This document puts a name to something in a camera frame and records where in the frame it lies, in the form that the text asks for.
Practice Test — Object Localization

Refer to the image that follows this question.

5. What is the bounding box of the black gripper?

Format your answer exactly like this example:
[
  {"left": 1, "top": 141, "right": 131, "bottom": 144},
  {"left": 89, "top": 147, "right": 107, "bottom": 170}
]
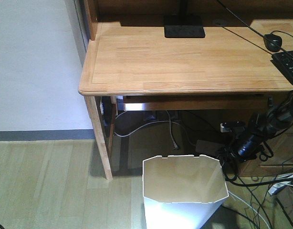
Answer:
[{"left": 220, "top": 114, "right": 270, "bottom": 161}]

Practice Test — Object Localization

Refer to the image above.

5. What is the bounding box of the white plastic trash bin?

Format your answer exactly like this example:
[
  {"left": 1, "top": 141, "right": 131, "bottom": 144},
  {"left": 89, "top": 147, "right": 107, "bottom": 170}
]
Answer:
[{"left": 142, "top": 155, "right": 229, "bottom": 229}]

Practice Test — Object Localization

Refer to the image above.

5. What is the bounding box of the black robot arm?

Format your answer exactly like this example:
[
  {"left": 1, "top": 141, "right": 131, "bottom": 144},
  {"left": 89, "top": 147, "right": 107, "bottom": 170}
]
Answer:
[{"left": 219, "top": 90, "right": 293, "bottom": 162}]

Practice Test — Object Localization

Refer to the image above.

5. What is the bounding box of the white power strip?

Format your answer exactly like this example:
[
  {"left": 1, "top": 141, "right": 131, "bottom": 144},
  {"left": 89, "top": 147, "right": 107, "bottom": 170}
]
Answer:
[{"left": 195, "top": 140, "right": 224, "bottom": 156}]

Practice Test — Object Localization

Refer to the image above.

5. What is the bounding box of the black keyboard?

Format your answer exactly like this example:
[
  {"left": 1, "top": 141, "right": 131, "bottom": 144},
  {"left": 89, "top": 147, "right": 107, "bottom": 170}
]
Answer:
[{"left": 272, "top": 50, "right": 293, "bottom": 85}]

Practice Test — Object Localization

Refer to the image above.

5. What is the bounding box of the black monitor stand base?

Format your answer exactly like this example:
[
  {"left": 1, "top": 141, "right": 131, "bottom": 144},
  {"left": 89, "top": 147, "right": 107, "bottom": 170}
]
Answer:
[{"left": 163, "top": 0, "right": 206, "bottom": 39}]

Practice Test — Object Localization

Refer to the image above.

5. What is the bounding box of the wooden desk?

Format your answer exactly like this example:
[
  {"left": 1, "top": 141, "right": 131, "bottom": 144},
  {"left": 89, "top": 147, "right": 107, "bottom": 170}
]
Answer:
[{"left": 79, "top": 0, "right": 293, "bottom": 179}]

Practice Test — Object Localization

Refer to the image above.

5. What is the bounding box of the white cable under desk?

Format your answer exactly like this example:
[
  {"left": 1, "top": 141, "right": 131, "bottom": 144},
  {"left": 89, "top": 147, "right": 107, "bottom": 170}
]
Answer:
[{"left": 114, "top": 110, "right": 197, "bottom": 150}]

